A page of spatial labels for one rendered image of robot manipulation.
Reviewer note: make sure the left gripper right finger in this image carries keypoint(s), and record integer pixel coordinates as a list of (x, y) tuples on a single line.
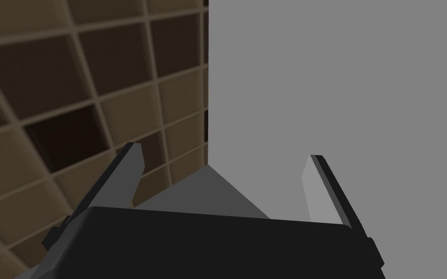
[(322, 193)]

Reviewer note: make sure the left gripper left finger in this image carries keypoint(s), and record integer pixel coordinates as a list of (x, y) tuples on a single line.
[(119, 179)]

